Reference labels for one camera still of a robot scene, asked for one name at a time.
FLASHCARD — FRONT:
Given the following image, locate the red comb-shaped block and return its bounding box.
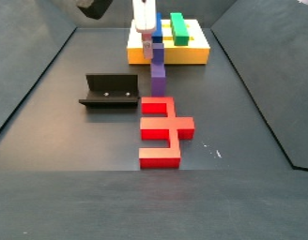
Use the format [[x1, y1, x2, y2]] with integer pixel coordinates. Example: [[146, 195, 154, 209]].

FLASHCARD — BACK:
[[138, 97, 194, 169]]

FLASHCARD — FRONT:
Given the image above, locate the yellow slotted board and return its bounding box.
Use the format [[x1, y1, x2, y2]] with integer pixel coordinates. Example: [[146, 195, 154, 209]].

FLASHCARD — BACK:
[[126, 20, 210, 65]]

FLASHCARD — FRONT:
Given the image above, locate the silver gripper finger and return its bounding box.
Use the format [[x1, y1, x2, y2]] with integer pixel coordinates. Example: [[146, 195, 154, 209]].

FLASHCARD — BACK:
[[141, 34, 153, 59]]

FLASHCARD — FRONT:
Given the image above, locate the blue long block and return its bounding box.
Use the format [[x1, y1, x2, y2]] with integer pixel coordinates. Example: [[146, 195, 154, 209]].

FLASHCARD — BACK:
[[152, 13, 162, 43]]

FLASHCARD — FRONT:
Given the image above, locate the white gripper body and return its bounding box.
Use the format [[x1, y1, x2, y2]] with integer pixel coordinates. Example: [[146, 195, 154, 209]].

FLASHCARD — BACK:
[[133, 0, 156, 34]]

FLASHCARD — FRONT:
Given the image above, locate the purple comb-shaped block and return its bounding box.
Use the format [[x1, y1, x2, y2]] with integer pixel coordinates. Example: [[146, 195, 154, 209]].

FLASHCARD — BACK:
[[150, 43, 166, 97]]

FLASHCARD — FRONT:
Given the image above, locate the green long block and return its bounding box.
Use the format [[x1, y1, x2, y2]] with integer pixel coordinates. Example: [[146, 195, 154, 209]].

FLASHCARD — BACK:
[[170, 12, 189, 46]]

